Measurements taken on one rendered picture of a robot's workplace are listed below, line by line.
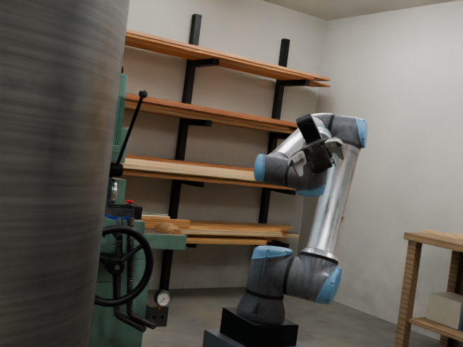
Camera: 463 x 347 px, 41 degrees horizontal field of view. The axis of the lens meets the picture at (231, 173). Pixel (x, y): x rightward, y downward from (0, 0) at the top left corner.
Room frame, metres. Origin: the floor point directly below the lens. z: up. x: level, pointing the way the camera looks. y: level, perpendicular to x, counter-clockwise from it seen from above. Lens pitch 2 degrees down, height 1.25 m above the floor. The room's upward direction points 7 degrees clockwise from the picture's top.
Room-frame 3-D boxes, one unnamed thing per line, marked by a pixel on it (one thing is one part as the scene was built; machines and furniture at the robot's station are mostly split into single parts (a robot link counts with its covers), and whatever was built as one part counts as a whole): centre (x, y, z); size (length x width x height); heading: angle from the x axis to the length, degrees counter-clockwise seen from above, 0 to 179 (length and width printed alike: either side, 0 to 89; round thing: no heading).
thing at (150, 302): (2.42, 0.24, 0.58); 0.12 x 0.08 x 0.08; 31
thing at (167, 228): (2.49, 0.23, 0.92); 0.14 x 0.09 x 0.04; 31
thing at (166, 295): (2.36, 0.21, 0.65); 0.06 x 0.04 x 0.08; 121
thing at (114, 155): (2.67, 0.52, 1.22); 0.09 x 0.08 x 0.15; 31
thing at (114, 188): (2.58, 0.50, 1.02); 0.12 x 0.03 x 0.12; 31
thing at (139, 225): (2.27, 0.39, 0.91); 0.15 x 0.14 x 0.09; 121
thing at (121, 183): (2.65, 0.50, 1.02); 0.09 x 0.07 x 0.12; 121
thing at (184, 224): (2.50, 0.39, 0.92); 0.56 x 0.02 x 0.04; 121
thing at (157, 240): (2.35, 0.43, 0.87); 0.61 x 0.30 x 0.06; 121
